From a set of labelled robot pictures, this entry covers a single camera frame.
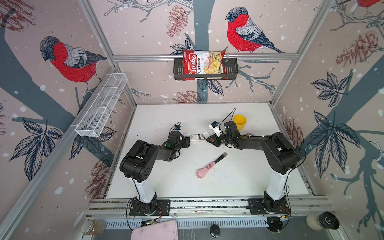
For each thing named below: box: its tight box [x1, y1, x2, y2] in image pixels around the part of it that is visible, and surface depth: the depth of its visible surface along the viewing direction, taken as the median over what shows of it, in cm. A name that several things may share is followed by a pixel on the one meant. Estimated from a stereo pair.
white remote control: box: [183, 133, 202, 142], surface depth 102 cm
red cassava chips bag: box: [182, 50, 229, 81], surface depth 89 cm
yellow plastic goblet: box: [233, 114, 247, 131], surface depth 93 cm
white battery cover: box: [202, 130, 211, 139], surface depth 105 cm
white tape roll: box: [306, 211, 340, 231], surface depth 63 cm
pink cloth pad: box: [131, 220, 179, 240], surface depth 67 cm
